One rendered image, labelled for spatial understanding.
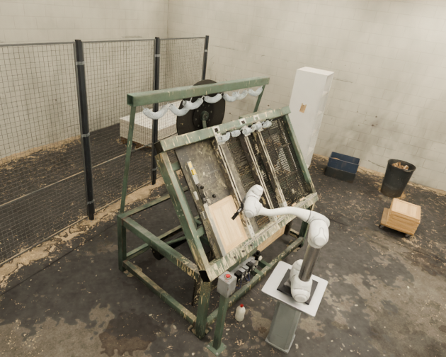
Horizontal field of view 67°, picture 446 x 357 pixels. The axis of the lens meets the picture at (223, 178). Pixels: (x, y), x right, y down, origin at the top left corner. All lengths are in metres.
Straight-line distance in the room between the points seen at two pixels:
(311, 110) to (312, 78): 0.59
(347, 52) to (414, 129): 2.13
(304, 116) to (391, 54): 2.17
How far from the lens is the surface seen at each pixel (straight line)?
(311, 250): 2.78
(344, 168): 7.42
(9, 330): 4.10
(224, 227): 3.33
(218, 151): 3.41
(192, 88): 3.59
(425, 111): 8.06
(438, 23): 7.91
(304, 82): 6.82
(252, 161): 3.75
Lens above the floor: 3.01
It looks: 27 degrees down
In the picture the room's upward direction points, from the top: 8 degrees clockwise
